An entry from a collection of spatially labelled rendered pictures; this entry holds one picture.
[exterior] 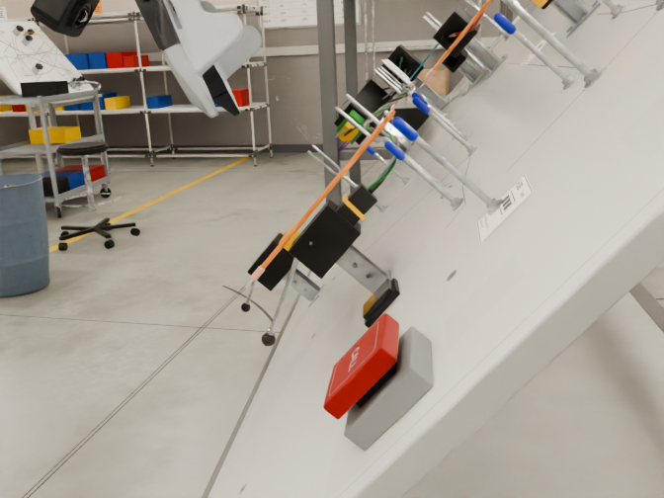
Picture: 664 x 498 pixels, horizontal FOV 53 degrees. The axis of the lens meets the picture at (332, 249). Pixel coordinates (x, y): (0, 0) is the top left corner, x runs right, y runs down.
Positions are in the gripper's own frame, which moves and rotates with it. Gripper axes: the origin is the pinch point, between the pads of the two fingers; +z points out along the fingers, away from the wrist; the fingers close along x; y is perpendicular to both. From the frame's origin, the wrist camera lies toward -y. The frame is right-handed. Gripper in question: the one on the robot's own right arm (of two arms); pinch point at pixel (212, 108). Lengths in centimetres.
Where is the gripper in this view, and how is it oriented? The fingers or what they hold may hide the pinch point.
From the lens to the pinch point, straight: 54.9
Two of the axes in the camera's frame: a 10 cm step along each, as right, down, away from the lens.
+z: 4.2, 8.9, 1.7
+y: 9.1, -4.0, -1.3
